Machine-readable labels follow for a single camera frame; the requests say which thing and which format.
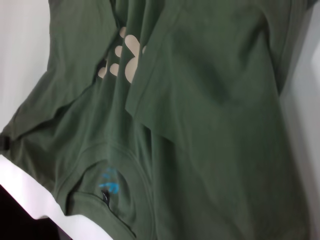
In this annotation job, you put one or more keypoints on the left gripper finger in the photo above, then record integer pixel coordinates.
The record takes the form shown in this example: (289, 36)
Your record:
(2, 143)

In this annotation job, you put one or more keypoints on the dark green printed t-shirt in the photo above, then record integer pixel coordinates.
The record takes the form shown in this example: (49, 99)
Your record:
(200, 125)

